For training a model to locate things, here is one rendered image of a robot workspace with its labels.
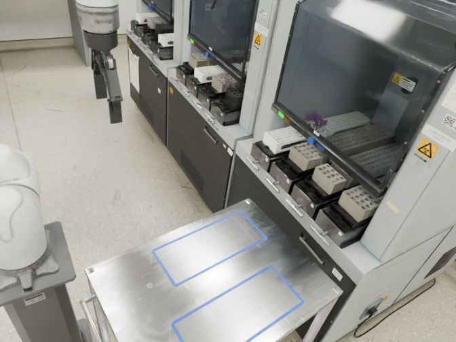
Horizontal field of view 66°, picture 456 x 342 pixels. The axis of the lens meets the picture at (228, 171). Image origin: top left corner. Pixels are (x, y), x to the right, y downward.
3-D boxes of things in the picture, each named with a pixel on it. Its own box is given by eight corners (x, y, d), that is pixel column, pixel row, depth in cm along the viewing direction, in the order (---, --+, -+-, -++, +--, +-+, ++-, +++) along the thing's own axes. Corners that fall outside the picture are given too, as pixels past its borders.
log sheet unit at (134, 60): (129, 82, 309) (127, 41, 287) (140, 96, 292) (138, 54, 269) (127, 82, 308) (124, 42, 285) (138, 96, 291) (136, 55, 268)
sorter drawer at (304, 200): (395, 159, 176) (403, 145, 170) (419, 176, 167) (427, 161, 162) (281, 199, 143) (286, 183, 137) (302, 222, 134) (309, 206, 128)
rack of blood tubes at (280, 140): (310, 131, 174) (313, 121, 170) (323, 142, 168) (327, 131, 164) (261, 143, 160) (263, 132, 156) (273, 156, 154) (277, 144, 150)
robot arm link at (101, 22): (80, 9, 73) (84, 37, 76) (123, 7, 77) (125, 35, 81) (70, -4, 78) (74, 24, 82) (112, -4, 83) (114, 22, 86)
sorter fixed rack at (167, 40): (197, 40, 253) (197, 31, 249) (203, 45, 247) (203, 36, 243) (157, 43, 240) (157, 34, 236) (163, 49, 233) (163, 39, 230)
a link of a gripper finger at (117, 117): (119, 96, 87) (120, 98, 86) (121, 121, 91) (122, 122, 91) (107, 98, 86) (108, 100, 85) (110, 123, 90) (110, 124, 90)
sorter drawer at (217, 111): (305, 95, 221) (309, 82, 215) (319, 106, 212) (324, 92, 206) (202, 114, 187) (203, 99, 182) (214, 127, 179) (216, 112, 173)
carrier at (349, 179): (350, 188, 140) (355, 177, 136) (347, 190, 139) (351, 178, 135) (330, 172, 147) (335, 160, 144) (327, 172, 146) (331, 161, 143)
